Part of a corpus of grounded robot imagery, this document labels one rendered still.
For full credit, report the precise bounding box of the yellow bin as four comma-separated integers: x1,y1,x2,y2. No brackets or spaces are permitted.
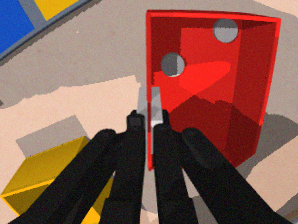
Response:
0,136,113,224

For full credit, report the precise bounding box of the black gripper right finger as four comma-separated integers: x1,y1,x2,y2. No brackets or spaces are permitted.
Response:
151,87,293,224

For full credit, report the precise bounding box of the red bin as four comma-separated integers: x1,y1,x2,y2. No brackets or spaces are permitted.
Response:
146,10,281,171

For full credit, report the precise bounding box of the dark grey metal shelf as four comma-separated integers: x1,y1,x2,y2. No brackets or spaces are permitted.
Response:
0,0,92,61

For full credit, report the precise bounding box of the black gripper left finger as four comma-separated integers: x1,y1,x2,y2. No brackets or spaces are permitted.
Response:
7,87,148,224

